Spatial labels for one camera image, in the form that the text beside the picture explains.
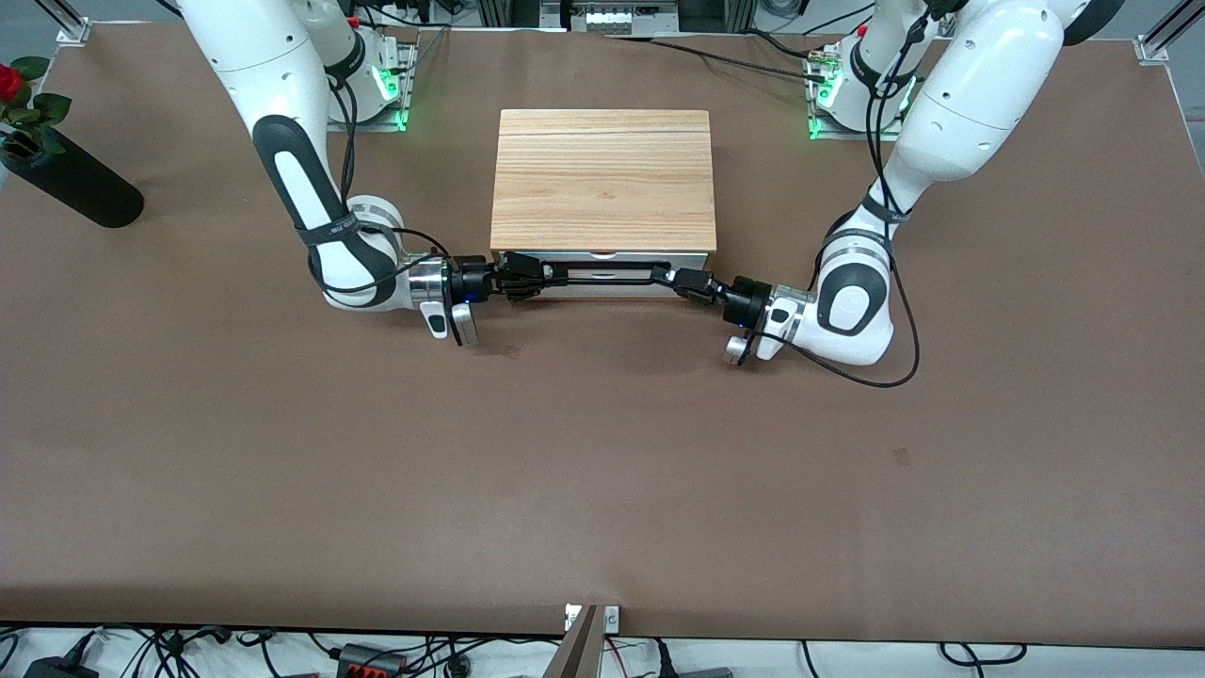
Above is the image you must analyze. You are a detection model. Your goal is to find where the white-fronted wooden drawer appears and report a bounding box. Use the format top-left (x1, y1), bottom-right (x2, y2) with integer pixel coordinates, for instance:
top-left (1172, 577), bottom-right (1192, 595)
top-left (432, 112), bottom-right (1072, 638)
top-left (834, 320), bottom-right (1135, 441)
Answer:
top-left (500, 250), bottom-right (710, 280)

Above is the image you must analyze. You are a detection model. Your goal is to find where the black metal drawer handle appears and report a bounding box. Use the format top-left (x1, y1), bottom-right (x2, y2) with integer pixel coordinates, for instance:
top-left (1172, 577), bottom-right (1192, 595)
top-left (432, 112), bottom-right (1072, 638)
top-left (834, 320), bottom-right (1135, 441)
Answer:
top-left (563, 264), bottom-right (656, 285)

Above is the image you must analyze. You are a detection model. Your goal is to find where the light wooden drawer cabinet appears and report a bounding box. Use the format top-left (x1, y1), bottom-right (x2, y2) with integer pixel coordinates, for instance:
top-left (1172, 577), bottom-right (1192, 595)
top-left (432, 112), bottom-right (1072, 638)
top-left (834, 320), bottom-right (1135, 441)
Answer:
top-left (490, 109), bottom-right (718, 301)

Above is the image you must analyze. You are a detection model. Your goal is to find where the brown table cover sheet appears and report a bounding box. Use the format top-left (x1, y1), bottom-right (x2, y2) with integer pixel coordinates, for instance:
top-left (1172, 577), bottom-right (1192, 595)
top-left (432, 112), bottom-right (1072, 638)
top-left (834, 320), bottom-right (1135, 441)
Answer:
top-left (0, 21), bottom-right (1205, 649)

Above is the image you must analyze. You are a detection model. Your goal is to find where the white power strip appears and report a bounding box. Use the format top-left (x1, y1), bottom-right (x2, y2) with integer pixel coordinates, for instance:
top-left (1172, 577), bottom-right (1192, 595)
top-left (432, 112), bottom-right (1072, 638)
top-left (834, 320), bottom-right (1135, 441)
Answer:
top-left (569, 0), bottom-right (652, 35)

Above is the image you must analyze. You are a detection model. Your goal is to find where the red and black connector block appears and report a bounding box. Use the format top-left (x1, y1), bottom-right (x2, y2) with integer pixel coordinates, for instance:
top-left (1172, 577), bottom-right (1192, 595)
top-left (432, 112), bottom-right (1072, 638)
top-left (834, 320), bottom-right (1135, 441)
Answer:
top-left (336, 643), bottom-right (407, 678)

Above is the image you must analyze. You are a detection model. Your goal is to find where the black cylindrical vase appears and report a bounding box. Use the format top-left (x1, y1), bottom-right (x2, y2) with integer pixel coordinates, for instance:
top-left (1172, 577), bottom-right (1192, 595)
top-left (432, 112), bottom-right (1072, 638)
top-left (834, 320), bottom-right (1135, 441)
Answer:
top-left (0, 139), bottom-right (145, 230)

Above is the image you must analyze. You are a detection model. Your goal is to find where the black power adapter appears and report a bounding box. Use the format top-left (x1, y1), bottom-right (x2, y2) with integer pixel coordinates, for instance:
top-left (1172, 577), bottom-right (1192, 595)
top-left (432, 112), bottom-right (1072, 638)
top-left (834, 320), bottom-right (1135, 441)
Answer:
top-left (23, 633), bottom-right (101, 678)

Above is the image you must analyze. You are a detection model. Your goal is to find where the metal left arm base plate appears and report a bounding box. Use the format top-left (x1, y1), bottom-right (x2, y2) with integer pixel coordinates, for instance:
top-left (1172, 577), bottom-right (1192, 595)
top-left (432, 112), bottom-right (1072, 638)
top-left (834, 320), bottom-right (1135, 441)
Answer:
top-left (807, 42), bottom-right (908, 143)

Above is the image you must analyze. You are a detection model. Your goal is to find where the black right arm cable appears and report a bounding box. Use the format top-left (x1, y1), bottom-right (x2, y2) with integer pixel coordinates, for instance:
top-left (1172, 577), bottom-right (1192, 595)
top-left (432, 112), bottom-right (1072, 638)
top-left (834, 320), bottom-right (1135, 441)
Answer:
top-left (320, 73), bottom-right (455, 295)

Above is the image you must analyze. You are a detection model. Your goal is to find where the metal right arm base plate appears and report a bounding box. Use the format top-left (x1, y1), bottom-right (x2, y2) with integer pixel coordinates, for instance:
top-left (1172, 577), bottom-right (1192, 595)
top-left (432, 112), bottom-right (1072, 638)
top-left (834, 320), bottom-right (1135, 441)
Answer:
top-left (325, 42), bottom-right (417, 134)

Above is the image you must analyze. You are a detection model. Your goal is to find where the long black table cable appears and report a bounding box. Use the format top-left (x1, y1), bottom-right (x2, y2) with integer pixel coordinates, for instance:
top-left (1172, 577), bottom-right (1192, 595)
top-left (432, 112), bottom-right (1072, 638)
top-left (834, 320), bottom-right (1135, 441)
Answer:
top-left (602, 34), bottom-right (831, 84)

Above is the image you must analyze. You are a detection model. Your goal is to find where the short black table cable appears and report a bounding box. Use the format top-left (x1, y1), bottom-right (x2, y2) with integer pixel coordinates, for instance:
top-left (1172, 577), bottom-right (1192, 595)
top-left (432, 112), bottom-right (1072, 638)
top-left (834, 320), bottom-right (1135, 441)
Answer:
top-left (742, 28), bottom-right (816, 61)

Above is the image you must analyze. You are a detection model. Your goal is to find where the black aluminium frame profile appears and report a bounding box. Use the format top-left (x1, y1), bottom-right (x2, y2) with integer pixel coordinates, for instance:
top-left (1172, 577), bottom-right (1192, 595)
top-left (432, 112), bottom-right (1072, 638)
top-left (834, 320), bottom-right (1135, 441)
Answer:
top-left (478, 0), bottom-right (543, 29)

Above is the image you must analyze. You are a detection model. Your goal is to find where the silver post bracket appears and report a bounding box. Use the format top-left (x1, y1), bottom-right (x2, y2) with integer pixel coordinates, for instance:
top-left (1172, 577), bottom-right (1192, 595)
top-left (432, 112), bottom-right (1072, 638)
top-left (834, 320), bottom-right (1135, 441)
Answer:
top-left (564, 604), bottom-right (621, 635)

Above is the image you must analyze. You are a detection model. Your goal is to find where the wooden camera post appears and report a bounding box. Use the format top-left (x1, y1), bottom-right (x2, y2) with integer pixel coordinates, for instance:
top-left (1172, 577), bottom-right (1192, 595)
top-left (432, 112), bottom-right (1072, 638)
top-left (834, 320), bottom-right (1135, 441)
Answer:
top-left (543, 604), bottom-right (603, 678)

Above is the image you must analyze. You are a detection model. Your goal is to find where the black looped floor cable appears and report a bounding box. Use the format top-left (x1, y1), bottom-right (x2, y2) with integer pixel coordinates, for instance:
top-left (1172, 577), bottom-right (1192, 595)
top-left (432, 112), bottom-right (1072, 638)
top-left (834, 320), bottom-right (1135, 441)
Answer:
top-left (938, 642), bottom-right (1028, 667)

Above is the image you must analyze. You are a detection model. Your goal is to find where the aluminium frame corner bracket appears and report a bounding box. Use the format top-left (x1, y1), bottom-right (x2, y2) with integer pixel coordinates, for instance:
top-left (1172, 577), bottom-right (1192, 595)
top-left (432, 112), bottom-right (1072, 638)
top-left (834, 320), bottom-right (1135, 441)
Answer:
top-left (1134, 0), bottom-right (1205, 66)
top-left (36, 0), bottom-right (93, 46)

